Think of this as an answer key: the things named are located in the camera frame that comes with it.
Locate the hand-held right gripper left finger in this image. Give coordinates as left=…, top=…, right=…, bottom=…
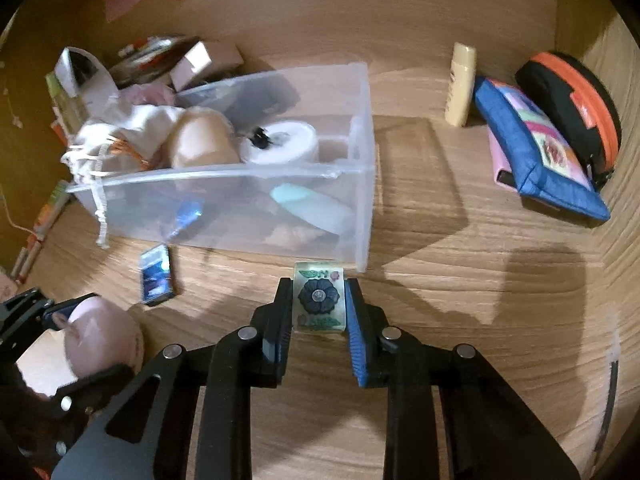
left=50, top=277, right=296, bottom=480

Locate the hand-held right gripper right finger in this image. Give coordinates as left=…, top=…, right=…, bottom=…
left=344, top=277, right=583, bottom=480

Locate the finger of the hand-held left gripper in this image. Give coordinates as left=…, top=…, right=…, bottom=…
left=0, top=287, right=71, bottom=356
left=15, top=364, right=136, bottom=466

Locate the flower print tile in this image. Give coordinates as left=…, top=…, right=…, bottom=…
left=291, top=261, right=348, bottom=335

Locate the pink egg-shaped object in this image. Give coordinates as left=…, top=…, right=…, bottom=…
left=62, top=296, right=138, bottom=378

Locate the clear plastic container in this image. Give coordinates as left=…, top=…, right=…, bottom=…
left=65, top=61, right=378, bottom=273

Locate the pale pink sheet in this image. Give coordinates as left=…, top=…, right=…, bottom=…
left=15, top=330, right=81, bottom=401

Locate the bundle of pencils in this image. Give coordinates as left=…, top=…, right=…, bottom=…
left=10, top=180, right=76, bottom=286

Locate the mint green object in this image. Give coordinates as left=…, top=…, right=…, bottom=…
left=270, top=183, right=356, bottom=236

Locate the blue card packet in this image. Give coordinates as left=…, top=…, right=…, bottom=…
left=139, top=244, right=177, bottom=307

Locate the shiny blue packet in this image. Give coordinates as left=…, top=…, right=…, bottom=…
left=162, top=200, right=206, bottom=241

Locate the white round roll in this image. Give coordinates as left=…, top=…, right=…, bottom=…
left=239, top=120, right=321, bottom=166

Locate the beige egg-shaped object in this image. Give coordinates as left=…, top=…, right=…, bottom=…
left=167, top=109, right=241, bottom=170

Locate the green orange booklet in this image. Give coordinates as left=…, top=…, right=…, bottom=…
left=45, top=72, right=83, bottom=136

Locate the pink flat case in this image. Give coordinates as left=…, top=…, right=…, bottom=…
left=487, top=130, right=523, bottom=196

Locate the pink cloth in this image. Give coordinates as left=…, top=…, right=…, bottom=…
left=120, top=84, right=176, bottom=108

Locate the blue patchwork pouch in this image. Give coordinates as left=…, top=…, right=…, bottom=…
left=472, top=76, right=612, bottom=223

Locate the cream lotion bottle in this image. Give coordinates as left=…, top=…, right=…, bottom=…
left=445, top=42, right=478, bottom=127

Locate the white cardboard box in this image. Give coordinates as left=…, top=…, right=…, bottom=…
left=170, top=40, right=246, bottom=91

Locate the stack of books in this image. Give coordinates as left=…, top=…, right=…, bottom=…
left=107, top=35, right=201, bottom=88

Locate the red white marker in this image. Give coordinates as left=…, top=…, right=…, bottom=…
left=119, top=37, right=161, bottom=58

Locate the orange black round case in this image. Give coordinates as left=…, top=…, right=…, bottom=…
left=515, top=51, right=622, bottom=191

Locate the white drawstring bag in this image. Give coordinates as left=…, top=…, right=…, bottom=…
left=60, top=102, right=186, bottom=251

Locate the black cable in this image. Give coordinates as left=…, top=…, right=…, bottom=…
left=595, top=360, right=621, bottom=456

